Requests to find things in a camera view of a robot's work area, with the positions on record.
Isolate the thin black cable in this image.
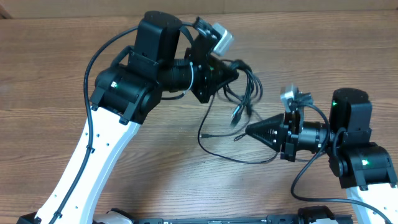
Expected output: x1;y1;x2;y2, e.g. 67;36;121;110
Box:
197;93;279;165

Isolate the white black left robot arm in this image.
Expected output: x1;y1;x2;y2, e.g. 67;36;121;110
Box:
19;11;239;223

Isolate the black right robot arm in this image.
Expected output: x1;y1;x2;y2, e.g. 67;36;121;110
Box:
245;85;397;223

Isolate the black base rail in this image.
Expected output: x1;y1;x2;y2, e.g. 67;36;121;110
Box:
77;213;354;224

